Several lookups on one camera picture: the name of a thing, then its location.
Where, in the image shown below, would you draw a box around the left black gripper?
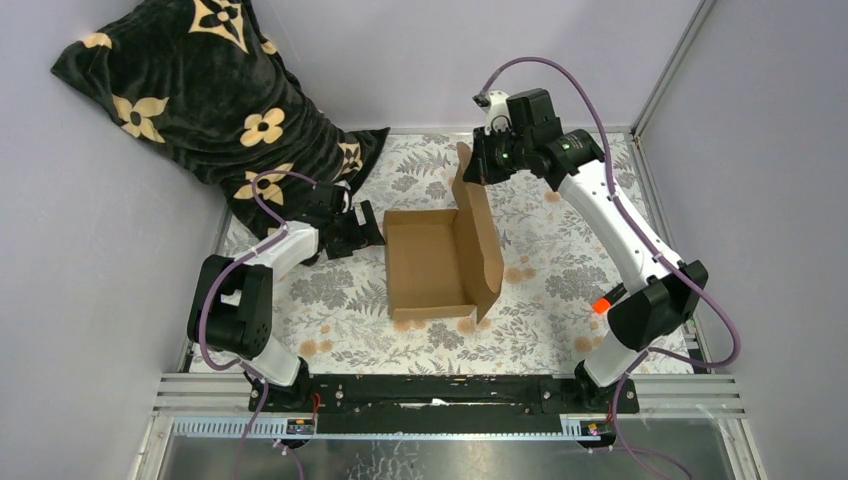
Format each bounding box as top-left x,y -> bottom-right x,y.
326,200 -> 384,260

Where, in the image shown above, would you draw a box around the black floral plush blanket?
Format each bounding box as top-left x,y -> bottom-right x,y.
51,1 -> 388,239

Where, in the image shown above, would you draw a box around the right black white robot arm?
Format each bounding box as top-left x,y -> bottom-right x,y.
463,88 -> 708,412

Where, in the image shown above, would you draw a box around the black orange-tipped marker pen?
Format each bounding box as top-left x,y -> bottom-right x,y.
592,283 -> 627,315

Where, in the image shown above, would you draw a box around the aluminium frame rail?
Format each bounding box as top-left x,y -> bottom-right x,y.
133,373 -> 765,479

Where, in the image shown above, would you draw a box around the brown cardboard box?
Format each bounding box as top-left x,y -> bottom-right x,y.
383,142 -> 505,323

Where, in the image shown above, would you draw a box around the purple cable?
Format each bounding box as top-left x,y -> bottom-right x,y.
197,169 -> 319,480
478,56 -> 743,480

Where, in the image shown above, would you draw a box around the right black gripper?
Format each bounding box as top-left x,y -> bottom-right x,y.
462,125 -> 531,187

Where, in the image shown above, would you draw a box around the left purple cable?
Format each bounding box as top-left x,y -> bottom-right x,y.
197,169 -> 319,480

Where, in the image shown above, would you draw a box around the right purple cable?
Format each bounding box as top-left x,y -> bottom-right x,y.
478,56 -> 743,480

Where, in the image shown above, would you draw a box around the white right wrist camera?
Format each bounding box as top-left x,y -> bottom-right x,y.
472,90 -> 511,135

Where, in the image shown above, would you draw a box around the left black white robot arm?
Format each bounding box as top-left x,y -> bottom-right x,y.
187,183 -> 385,411

